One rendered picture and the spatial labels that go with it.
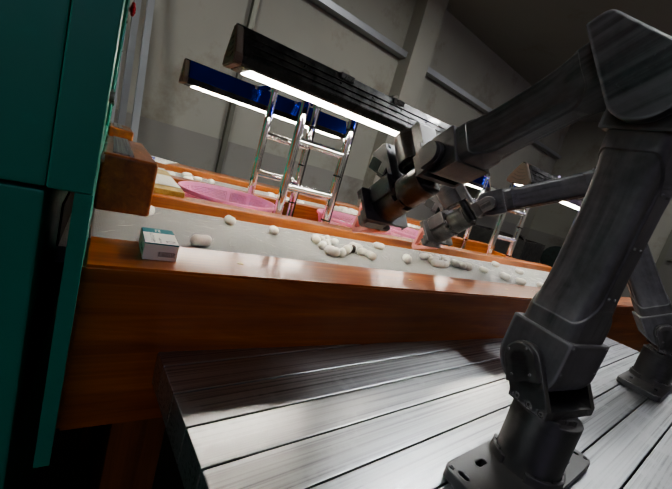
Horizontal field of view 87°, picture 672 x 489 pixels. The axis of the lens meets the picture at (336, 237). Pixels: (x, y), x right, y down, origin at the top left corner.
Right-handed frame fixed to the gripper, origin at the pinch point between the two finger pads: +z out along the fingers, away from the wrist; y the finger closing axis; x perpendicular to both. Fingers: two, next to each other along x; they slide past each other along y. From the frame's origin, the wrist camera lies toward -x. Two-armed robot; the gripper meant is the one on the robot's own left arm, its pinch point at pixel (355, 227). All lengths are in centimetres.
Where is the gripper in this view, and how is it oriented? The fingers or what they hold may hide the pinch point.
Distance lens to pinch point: 72.2
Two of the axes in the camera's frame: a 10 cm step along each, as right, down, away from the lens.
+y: -8.2, -1.4, -5.6
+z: -5.6, 3.9, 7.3
